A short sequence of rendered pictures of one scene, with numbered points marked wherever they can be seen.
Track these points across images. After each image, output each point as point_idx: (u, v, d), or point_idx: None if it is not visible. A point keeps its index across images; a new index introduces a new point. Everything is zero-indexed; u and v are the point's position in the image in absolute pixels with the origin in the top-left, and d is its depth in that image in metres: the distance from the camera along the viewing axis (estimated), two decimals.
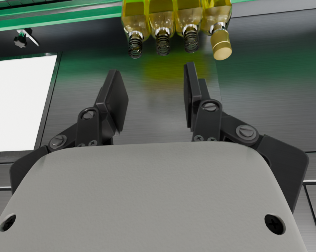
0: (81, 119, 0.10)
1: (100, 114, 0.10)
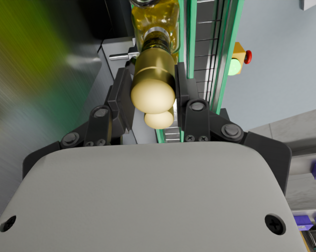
0: (93, 116, 0.10)
1: (112, 113, 0.10)
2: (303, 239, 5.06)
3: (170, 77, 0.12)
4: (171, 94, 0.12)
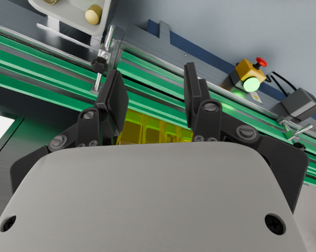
0: (81, 119, 0.10)
1: (100, 114, 0.10)
2: None
3: None
4: None
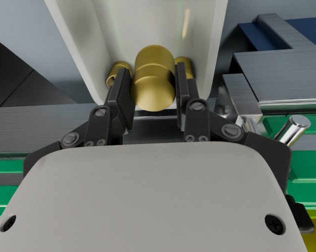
0: (93, 116, 0.10)
1: (112, 113, 0.10)
2: None
3: None
4: None
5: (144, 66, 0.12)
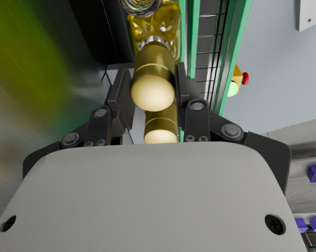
0: (93, 116, 0.10)
1: (112, 113, 0.10)
2: None
3: (173, 125, 0.17)
4: (174, 137, 0.16)
5: (144, 66, 0.12)
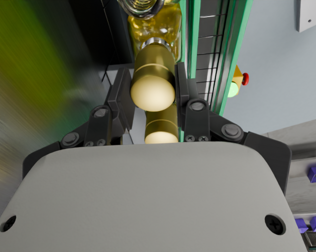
0: (93, 116, 0.10)
1: (112, 113, 0.10)
2: None
3: (174, 127, 0.16)
4: (174, 139, 0.16)
5: (144, 66, 0.12)
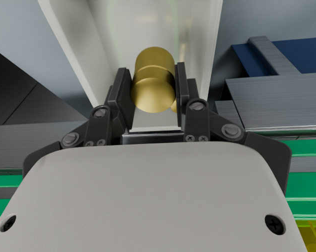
0: (93, 116, 0.10)
1: (112, 113, 0.10)
2: None
3: None
4: None
5: None
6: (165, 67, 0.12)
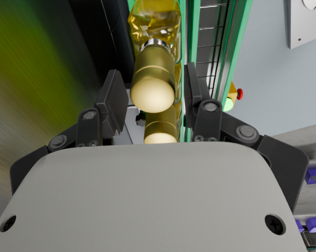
0: (81, 119, 0.10)
1: (100, 114, 0.10)
2: None
3: None
4: None
5: (154, 122, 0.17)
6: (165, 67, 0.12)
